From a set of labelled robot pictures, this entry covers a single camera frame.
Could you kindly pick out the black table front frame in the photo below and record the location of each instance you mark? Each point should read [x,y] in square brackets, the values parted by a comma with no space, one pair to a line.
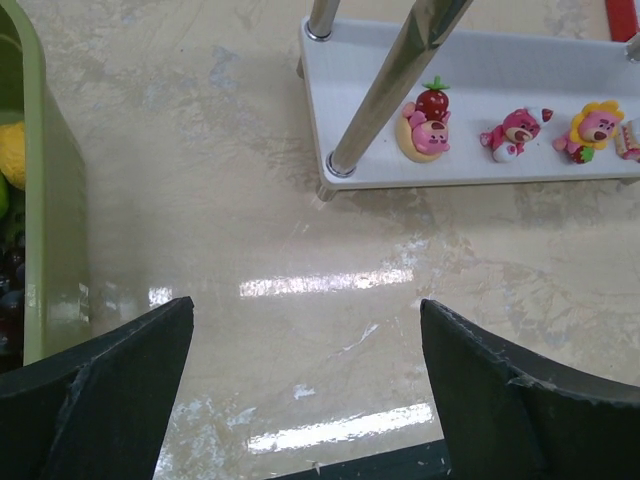
[425,461]

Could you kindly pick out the olive green plastic bin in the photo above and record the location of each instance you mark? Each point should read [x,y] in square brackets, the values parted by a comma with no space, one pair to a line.
[57,273]

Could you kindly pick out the pink bear sunflower toy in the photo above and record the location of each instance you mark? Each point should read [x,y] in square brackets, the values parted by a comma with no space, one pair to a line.
[590,131]

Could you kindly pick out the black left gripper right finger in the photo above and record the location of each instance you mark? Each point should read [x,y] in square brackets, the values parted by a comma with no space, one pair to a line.
[507,412]

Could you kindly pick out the white two-tier shelf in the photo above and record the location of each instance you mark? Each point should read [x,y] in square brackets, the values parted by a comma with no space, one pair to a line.
[360,74]

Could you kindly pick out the dark purple grape bunch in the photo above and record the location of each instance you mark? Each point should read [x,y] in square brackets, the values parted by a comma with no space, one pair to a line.
[13,267]

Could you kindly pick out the pink bear santa hat toy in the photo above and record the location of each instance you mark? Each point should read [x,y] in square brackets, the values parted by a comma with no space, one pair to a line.
[508,139]

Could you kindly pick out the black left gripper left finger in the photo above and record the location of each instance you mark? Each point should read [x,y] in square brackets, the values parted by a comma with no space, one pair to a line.
[98,410]

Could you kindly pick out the red box behind shelf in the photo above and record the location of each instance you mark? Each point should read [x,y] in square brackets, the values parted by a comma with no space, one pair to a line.
[623,19]

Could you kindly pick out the small yellow fruit toy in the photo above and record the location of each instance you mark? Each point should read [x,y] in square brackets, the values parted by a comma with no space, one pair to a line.
[13,154]

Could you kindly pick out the pink bear strawberry donut toy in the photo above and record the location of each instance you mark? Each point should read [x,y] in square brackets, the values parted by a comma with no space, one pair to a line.
[422,131]

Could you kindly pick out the pink bear cake toy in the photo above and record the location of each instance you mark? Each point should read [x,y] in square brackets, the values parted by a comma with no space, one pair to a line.
[627,141]

